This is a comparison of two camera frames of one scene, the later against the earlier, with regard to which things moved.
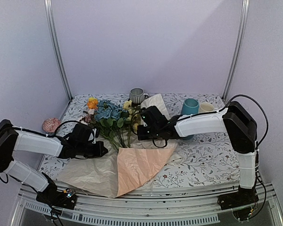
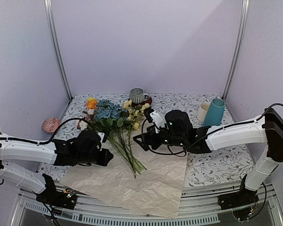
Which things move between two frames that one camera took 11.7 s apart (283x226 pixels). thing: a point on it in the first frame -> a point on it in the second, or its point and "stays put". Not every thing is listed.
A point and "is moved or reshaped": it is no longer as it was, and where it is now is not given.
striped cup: x=137 y=95 stays put
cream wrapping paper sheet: x=98 y=173 is moved or reshaped
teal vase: x=190 y=106 -> x=214 y=113
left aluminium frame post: x=50 y=15 stays put
